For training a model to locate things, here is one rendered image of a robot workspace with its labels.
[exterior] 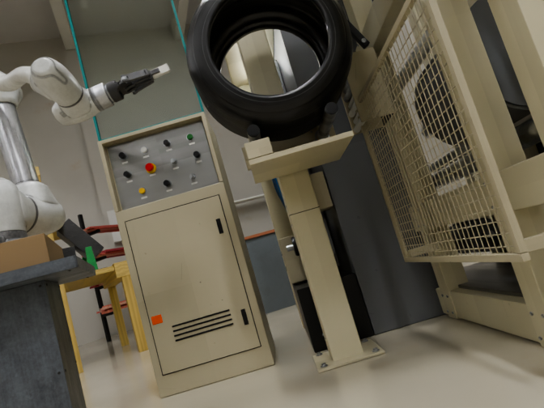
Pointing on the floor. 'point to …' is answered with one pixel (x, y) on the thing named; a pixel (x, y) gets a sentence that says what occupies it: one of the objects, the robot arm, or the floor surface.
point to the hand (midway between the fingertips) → (160, 70)
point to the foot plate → (324, 363)
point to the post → (306, 218)
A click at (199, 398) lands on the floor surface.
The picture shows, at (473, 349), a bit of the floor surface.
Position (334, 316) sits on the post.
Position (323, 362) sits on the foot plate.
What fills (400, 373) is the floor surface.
